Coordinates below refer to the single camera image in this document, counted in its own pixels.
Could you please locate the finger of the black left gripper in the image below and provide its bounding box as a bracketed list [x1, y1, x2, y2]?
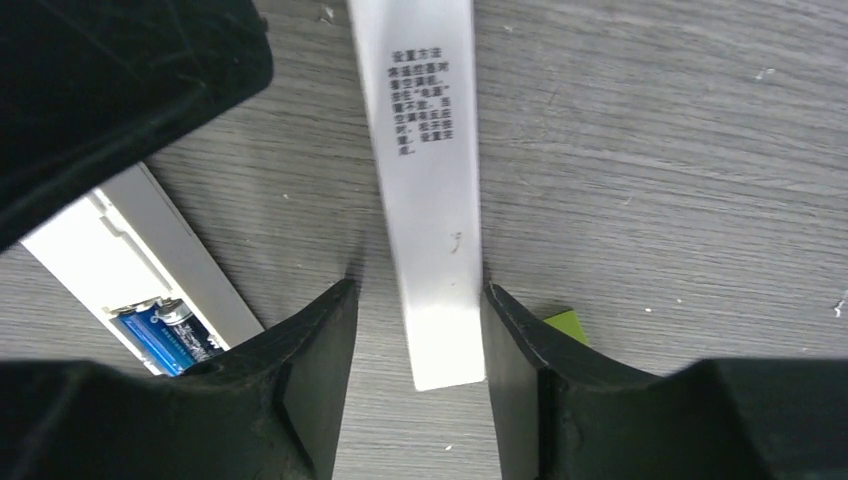
[1, 1, 273, 247]

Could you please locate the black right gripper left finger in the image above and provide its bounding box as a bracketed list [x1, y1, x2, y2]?
[1, 279, 358, 479]

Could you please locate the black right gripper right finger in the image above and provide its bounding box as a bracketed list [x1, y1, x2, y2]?
[481, 284, 847, 479]

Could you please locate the dark grey battery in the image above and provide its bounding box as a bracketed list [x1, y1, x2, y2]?
[156, 298, 224, 362]

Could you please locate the blue battery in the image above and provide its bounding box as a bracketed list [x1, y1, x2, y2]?
[117, 305, 195, 376]

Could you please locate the slim white remote control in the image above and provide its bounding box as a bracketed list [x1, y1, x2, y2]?
[21, 163, 264, 375]

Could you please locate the white remote battery cover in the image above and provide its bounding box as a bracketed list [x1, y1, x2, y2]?
[348, 0, 485, 391]

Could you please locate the green rectangular block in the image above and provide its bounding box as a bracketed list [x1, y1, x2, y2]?
[544, 309, 589, 346]

